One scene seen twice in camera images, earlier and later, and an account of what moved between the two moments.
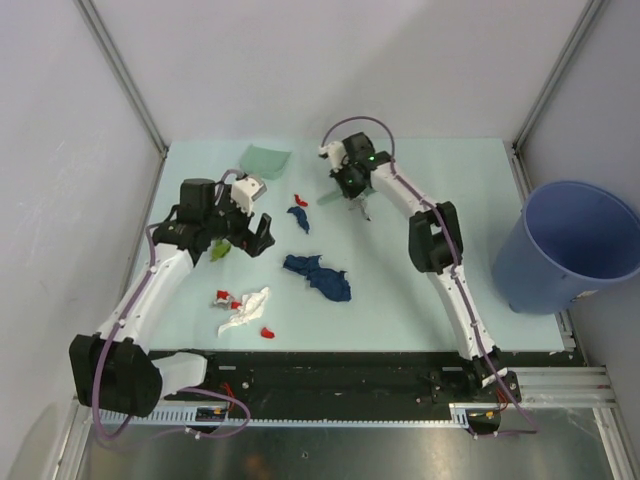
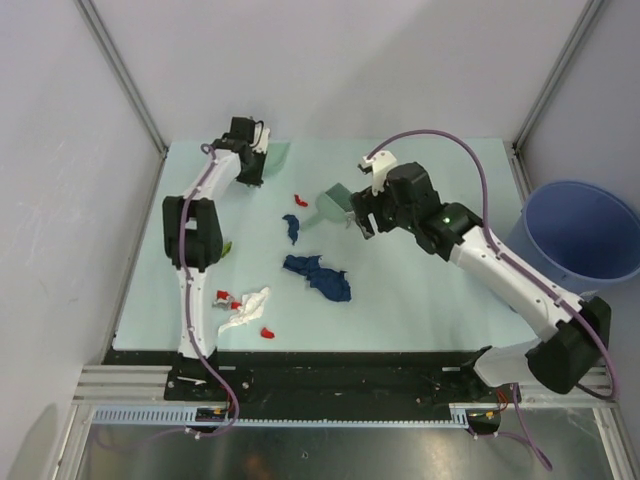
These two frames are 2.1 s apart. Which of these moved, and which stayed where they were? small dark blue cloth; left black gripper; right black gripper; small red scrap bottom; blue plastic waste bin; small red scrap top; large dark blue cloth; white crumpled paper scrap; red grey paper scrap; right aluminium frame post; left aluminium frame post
Moved: left black gripper; right black gripper; small dark blue cloth
Stayed: blue plastic waste bin; right aluminium frame post; small red scrap top; large dark blue cloth; white crumpled paper scrap; red grey paper scrap; small red scrap bottom; left aluminium frame post
